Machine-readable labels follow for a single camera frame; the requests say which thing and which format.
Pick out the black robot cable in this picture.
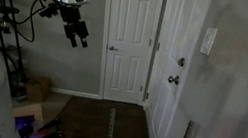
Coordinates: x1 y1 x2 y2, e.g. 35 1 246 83
0 0 58 46

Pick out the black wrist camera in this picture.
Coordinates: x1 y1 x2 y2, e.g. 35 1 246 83
37 1 62 21

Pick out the silver lever door handle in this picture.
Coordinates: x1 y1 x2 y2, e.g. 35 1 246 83
106 44 120 53

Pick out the tan box with clutter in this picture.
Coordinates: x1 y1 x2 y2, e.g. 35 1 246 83
8 98 73 138

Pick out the dark deadbolt lock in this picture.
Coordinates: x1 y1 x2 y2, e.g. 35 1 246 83
176 56 187 69

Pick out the white wall light switch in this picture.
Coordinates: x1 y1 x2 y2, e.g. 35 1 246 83
198 26 219 58

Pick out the dark round door knob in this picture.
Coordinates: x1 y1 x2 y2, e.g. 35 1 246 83
166 73 182 86

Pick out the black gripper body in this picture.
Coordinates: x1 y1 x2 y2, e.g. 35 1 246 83
54 2 95 43

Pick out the brown cardboard box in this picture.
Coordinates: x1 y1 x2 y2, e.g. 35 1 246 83
22 73 53 105

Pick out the dark brown floor mat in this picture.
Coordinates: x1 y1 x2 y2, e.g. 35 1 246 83
51 92 161 138

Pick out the white panel door with deadbolt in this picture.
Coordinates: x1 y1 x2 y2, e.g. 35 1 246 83
138 0 213 138

